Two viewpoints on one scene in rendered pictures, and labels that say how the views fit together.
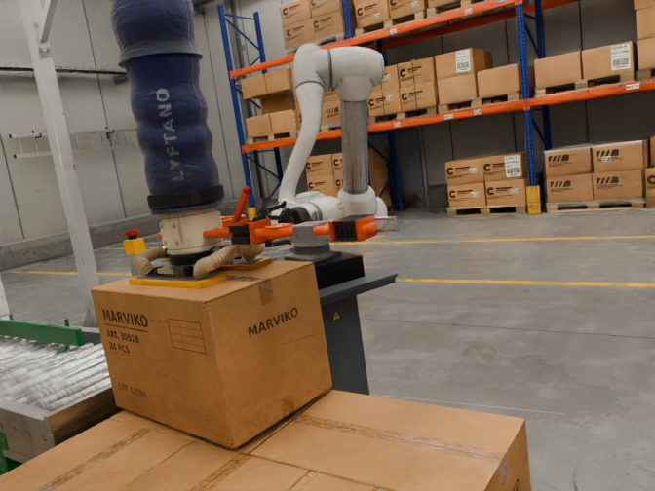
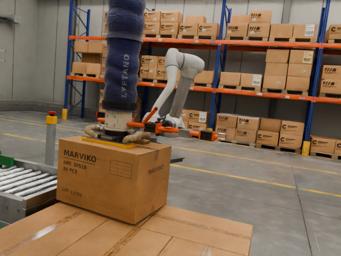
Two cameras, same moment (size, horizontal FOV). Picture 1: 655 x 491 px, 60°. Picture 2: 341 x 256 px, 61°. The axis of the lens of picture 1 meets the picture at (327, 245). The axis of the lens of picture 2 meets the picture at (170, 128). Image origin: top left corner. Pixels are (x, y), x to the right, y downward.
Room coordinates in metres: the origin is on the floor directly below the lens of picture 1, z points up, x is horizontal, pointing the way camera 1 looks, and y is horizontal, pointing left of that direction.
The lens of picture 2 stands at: (-0.18, 0.60, 1.30)
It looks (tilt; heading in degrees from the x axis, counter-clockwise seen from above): 7 degrees down; 344
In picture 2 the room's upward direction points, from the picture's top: 6 degrees clockwise
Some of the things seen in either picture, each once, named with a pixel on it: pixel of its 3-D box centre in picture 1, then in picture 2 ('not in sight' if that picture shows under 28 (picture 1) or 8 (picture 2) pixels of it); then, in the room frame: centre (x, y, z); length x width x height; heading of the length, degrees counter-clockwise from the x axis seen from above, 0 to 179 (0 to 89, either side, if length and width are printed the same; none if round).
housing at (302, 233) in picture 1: (310, 232); (185, 133); (1.42, 0.04, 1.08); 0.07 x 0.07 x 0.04; 51
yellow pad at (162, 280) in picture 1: (174, 275); (108, 139); (1.64, 0.46, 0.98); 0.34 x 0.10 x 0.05; 51
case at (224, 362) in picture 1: (210, 337); (114, 172); (1.69, 0.40, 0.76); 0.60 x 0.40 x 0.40; 48
